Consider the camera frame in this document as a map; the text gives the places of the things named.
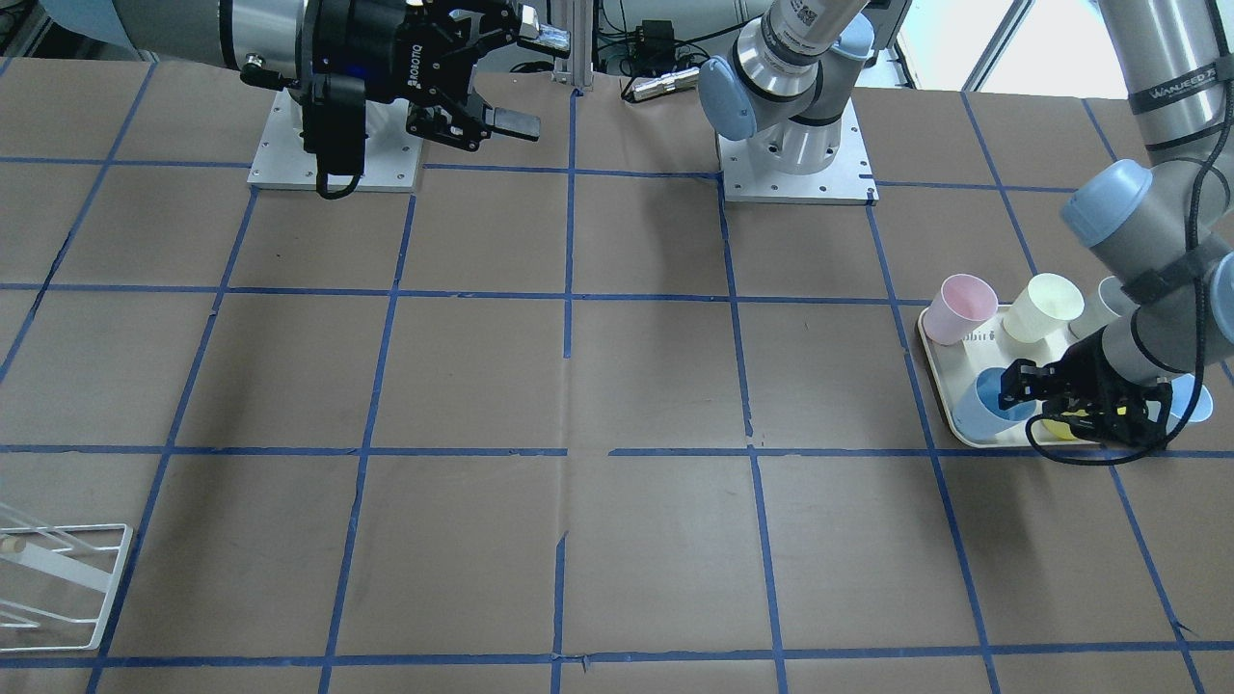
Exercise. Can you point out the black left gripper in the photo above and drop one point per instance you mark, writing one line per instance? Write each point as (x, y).
(1091, 379)

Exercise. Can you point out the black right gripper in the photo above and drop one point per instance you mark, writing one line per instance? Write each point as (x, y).
(371, 39)

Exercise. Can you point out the light blue plastic cup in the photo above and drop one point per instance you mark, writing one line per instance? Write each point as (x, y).
(978, 418)

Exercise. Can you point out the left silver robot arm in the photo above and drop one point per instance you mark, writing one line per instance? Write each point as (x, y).
(790, 73)

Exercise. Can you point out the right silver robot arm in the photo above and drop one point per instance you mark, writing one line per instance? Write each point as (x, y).
(259, 39)

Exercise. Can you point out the yellow plastic cup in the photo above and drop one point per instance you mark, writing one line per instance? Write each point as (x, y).
(1060, 429)

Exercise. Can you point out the cream plastic cup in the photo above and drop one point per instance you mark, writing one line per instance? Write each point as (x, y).
(1047, 303)

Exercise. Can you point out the grey plastic cup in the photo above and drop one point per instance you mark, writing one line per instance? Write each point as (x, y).
(1104, 305)

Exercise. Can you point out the pink plastic cup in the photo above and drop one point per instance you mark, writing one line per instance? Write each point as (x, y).
(963, 303)

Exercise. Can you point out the cream plastic tray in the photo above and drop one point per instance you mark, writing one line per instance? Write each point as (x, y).
(954, 367)

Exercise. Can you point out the aluminium frame post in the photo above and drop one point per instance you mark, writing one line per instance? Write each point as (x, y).
(578, 18)

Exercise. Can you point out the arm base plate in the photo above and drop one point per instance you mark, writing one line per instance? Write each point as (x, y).
(800, 163)
(392, 155)

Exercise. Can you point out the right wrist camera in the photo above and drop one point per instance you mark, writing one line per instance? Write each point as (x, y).
(334, 118)

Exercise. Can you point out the white wire cup rack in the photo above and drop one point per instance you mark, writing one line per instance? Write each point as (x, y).
(60, 582)

